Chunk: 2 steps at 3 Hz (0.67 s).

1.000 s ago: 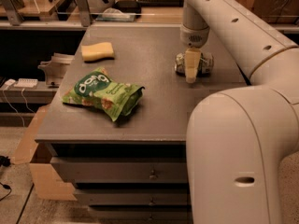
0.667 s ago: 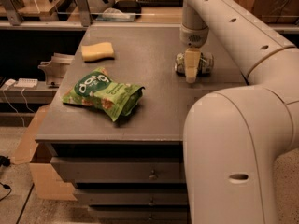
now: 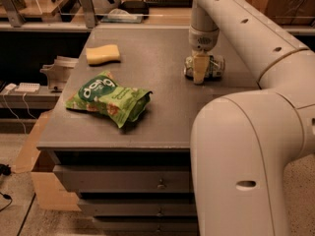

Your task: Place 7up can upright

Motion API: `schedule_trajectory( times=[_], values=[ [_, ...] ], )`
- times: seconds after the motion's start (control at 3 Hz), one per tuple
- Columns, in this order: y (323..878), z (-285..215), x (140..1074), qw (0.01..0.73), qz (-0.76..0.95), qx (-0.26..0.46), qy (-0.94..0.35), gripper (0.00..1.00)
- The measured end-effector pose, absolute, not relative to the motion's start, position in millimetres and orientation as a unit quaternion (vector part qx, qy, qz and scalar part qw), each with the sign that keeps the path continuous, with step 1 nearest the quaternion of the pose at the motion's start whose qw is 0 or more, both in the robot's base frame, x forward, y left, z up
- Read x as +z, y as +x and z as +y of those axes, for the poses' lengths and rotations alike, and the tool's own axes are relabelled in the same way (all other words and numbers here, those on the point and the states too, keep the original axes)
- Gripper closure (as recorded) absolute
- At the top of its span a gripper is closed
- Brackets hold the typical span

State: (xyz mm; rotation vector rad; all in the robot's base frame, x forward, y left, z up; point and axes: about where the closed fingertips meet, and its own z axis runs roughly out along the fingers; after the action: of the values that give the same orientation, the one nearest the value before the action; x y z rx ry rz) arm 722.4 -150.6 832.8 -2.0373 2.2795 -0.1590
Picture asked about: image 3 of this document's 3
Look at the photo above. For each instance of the grey metal bracket part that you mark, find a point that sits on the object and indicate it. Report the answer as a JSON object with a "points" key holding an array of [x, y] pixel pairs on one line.
{"points": [[58, 72]]}

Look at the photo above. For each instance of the cardboard box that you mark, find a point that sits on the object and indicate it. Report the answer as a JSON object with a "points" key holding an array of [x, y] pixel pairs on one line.
{"points": [[50, 193]]}

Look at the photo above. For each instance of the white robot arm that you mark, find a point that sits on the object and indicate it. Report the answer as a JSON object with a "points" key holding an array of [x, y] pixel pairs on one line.
{"points": [[241, 142]]}

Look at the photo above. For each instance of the white power strip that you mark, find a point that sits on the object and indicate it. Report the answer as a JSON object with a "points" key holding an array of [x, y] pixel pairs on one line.
{"points": [[27, 87]]}

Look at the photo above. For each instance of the green chip bag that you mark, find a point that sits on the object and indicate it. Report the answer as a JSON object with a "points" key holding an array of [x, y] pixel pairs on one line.
{"points": [[103, 95]]}

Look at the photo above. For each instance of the grey drawer cabinet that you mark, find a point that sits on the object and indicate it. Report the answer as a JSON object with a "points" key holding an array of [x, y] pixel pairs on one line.
{"points": [[135, 175]]}

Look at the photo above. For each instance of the crushed 7up can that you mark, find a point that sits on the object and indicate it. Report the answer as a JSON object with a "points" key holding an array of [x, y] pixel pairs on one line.
{"points": [[215, 68]]}

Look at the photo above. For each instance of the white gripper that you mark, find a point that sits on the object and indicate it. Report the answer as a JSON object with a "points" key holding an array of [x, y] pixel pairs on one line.
{"points": [[204, 39]]}

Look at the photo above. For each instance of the black device on desk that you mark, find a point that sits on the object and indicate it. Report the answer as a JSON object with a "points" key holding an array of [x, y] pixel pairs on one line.
{"points": [[135, 7]]}

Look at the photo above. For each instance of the black keyboard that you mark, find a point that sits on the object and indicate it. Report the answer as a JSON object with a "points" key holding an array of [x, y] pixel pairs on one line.
{"points": [[169, 3]]}

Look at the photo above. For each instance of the yellow sponge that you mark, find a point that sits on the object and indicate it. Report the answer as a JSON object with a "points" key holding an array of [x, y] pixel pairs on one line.
{"points": [[102, 54]]}

